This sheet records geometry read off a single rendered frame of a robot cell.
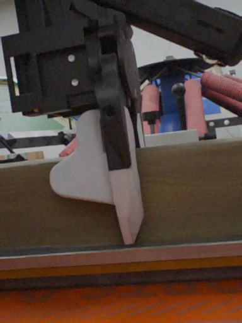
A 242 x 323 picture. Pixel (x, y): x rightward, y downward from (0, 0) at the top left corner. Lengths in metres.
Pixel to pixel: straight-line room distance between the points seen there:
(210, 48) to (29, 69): 0.12
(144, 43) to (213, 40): 4.58
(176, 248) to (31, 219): 0.11
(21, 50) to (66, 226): 0.13
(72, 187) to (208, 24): 0.14
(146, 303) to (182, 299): 0.02
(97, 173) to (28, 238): 0.08
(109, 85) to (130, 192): 0.07
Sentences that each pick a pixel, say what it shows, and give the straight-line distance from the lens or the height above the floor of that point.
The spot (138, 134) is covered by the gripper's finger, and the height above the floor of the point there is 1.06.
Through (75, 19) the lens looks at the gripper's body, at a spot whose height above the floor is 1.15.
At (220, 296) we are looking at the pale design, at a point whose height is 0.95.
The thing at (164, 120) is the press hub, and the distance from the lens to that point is 1.38.
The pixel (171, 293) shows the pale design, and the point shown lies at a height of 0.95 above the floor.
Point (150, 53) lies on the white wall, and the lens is 4.82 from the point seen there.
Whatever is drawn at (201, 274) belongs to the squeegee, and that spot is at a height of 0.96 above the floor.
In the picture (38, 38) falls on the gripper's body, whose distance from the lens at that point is 0.29.
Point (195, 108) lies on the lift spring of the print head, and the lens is 1.11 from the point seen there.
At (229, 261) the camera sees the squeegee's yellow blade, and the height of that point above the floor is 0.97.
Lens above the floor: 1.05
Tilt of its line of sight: 2 degrees down
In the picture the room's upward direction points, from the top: 7 degrees counter-clockwise
